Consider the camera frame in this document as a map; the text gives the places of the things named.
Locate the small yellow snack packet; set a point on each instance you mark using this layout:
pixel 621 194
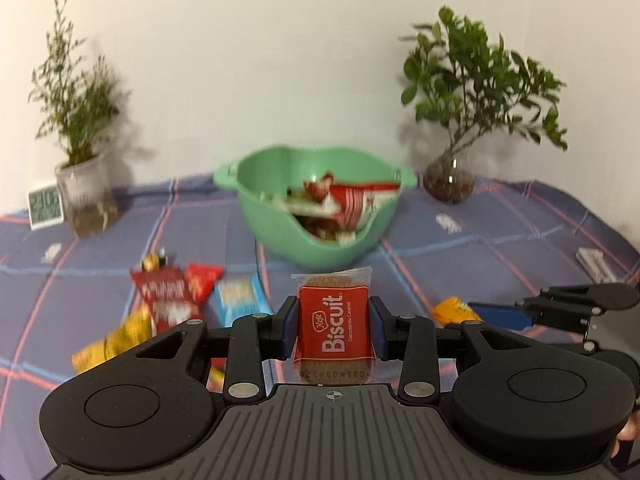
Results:
pixel 452 310

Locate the white flat packet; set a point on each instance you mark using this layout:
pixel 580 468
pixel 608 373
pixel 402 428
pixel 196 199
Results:
pixel 600 265

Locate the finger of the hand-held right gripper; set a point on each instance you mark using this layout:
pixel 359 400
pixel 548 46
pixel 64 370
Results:
pixel 500 315

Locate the person's right hand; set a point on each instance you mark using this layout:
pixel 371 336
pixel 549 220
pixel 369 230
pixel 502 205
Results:
pixel 631 425

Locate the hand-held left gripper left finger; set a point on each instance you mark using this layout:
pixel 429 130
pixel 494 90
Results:
pixel 289 327

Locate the red striped snack packet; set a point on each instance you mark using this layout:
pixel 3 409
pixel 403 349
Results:
pixel 357 200

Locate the large red snack packet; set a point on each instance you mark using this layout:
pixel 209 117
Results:
pixel 167 295

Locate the yellow black wrapped candy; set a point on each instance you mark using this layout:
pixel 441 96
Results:
pixel 154 260

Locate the round glass vase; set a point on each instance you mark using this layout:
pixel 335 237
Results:
pixel 450 180

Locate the small white cloth label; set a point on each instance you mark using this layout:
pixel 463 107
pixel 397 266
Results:
pixel 448 223
pixel 51 251

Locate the blue plaid tablecloth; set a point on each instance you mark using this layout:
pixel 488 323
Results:
pixel 475 270

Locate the broad-leaved green plant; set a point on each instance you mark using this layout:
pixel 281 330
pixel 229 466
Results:
pixel 475 75

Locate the thin-leaved green plant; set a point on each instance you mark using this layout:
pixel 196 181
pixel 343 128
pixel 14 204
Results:
pixel 80 95

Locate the red white wrapped candy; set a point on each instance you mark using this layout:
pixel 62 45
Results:
pixel 320 187

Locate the long yellow snack packet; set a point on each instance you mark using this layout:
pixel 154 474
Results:
pixel 115 342

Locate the red biscuit packet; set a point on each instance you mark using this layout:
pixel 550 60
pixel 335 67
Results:
pixel 330 330

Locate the white translucent plant cup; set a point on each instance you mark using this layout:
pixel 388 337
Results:
pixel 87 195

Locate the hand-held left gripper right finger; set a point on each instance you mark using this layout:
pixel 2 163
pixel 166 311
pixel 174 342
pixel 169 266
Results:
pixel 377 330

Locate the green plastic bowl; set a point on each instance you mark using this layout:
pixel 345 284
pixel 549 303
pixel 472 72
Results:
pixel 270 200

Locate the blue cracker packet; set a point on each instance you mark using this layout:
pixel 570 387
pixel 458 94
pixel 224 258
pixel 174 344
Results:
pixel 240 297

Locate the white green snack packet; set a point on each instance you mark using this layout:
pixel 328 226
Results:
pixel 305 206

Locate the small red snack packet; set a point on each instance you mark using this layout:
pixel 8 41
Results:
pixel 202 280

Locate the white digital thermometer clock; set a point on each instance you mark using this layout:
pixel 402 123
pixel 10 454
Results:
pixel 46 206

